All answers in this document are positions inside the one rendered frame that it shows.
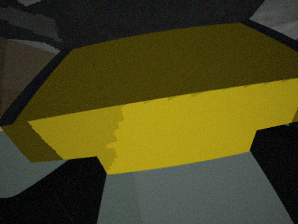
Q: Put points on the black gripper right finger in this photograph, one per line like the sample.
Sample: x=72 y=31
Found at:
x=276 y=150

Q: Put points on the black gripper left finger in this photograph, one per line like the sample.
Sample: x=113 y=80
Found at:
x=71 y=194

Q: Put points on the tan panel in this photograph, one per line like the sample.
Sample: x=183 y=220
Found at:
x=19 y=64

